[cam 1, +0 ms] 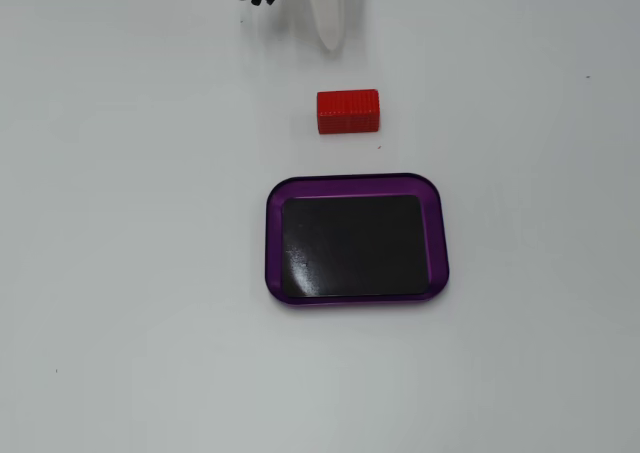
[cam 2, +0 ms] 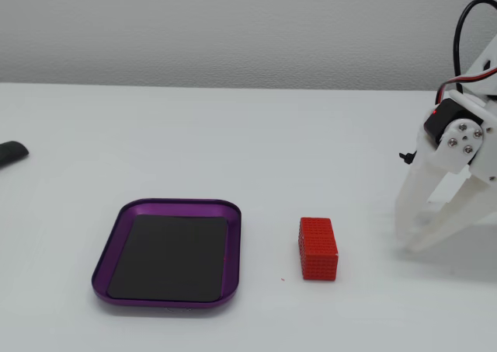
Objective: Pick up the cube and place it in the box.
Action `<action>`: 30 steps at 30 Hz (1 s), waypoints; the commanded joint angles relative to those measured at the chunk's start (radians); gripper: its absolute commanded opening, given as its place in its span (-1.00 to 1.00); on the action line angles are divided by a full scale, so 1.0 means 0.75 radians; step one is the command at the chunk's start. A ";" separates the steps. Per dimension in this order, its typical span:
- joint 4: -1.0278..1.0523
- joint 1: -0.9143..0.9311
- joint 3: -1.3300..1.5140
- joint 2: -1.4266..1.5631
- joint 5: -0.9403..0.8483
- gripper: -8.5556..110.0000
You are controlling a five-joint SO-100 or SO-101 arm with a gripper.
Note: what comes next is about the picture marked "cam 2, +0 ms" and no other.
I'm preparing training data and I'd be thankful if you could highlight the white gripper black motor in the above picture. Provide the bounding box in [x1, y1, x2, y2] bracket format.
[395, 89, 497, 252]

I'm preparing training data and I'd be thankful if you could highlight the red perforated rectangular block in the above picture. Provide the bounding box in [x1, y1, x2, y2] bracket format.
[298, 217, 339, 281]

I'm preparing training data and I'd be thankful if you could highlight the purple metal tray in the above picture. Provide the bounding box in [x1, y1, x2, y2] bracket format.
[91, 198, 242, 310]

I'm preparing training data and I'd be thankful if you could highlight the black rectangular tray mat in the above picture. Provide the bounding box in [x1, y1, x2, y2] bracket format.
[106, 214, 229, 302]

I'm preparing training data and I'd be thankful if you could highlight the black rounded flat object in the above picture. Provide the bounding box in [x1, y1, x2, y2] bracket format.
[0, 141, 30, 170]

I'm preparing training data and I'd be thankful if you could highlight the red white servo wire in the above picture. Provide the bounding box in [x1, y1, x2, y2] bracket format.
[435, 66, 497, 104]

